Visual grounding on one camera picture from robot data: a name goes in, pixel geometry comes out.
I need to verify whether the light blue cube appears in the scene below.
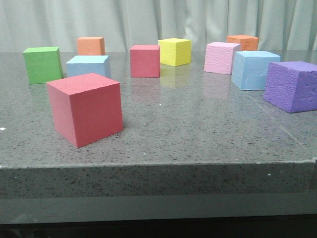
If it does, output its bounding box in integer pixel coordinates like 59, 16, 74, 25
231, 51, 281, 90
66, 56, 112, 78

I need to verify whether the small red foam cube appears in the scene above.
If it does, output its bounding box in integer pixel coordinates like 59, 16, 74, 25
130, 45, 160, 78

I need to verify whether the yellow foam cube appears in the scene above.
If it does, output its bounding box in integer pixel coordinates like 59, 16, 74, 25
158, 38, 192, 66

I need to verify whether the large red foam cube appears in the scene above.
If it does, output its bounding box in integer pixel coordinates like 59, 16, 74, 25
47, 73, 123, 148

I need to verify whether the pink foam cube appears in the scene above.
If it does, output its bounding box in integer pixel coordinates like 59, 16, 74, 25
204, 42, 241, 75

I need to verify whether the orange foam cube left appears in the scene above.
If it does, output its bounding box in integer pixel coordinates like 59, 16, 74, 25
76, 37, 106, 56

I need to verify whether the orange foam cube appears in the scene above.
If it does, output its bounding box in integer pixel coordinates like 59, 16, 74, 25
226, 35, 259, 51
76, 37, 106, 56

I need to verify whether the orange foam cube right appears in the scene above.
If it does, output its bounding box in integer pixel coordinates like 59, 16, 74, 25
226, 35, 259, 51

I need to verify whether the green foam cube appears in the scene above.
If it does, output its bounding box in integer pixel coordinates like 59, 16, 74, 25
23, 47, 63, 84

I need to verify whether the purple foam cube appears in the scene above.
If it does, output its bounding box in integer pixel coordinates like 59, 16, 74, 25
264, 61, 317, 113

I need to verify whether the grey-green curtain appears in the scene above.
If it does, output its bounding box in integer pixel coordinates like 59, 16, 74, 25
0, 0, 317, 52

